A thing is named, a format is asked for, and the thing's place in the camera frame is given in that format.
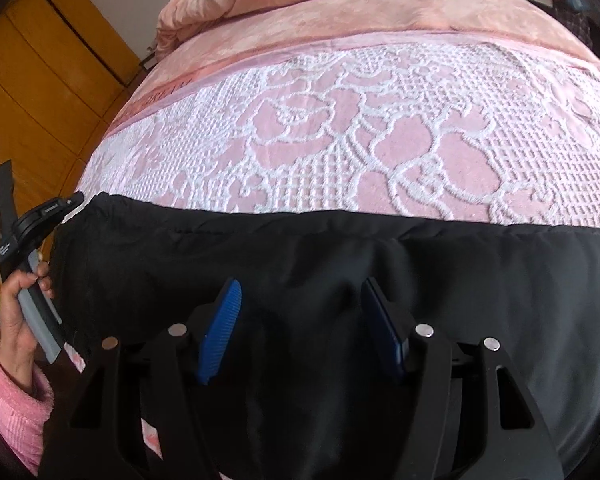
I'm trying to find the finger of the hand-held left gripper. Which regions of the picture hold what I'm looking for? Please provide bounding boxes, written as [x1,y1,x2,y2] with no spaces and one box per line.
[41,191,85,222]

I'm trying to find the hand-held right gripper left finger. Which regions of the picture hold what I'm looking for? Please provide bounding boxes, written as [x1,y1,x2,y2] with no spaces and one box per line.
[40,279,261,480]

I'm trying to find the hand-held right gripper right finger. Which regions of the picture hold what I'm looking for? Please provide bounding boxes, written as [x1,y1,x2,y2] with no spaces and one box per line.
[361,279,565,480]

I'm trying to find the black pants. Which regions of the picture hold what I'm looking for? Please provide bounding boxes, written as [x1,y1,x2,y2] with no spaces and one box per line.
[47,192,600,480]

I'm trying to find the person's left forearm pink sleeve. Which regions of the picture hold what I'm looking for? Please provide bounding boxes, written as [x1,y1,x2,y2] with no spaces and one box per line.
[0,344,57,477]

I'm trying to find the person's left hand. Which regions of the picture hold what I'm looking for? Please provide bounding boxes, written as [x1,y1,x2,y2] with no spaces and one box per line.
[0,261,56,363]

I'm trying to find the yellow wooden wardrobe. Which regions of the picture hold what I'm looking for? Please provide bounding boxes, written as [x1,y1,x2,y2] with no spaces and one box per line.
[0,0,142,171]

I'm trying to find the pink floral bedspread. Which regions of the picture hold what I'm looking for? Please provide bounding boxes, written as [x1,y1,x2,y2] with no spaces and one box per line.
[62,30,600,456]

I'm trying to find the pink plush blanket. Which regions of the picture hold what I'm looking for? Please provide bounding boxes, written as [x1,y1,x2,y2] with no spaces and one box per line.
[102,0,600,141]

